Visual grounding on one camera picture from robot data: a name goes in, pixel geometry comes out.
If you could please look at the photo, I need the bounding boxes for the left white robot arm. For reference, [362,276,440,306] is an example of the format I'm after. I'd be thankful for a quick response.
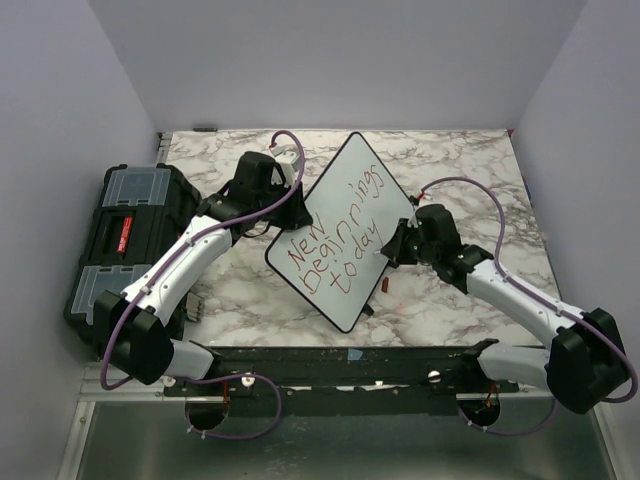
[93,148,313,395]

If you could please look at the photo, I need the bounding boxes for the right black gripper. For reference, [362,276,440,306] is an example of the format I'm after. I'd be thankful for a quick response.
[382,217,439,265]

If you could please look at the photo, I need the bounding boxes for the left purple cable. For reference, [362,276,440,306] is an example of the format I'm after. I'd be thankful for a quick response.
[101,130,305,441]

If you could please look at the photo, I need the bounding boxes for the black framed whiteboard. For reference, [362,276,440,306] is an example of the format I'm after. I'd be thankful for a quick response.
[265,132,413,333]

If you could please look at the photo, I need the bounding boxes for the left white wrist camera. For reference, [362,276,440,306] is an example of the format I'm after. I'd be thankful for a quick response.
[270,146,300,186]

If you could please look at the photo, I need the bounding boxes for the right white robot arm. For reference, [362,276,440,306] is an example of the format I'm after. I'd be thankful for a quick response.
[381,204,637,414]

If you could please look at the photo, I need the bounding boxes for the black plastic toolbox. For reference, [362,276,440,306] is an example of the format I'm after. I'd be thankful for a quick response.
[63,164,202,344]

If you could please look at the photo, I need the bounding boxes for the black mounting rail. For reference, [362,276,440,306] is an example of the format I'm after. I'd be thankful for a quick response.
[164,346,518,418]

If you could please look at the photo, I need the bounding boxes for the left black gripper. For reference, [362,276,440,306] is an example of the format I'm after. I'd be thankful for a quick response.
[256,179,312,231]

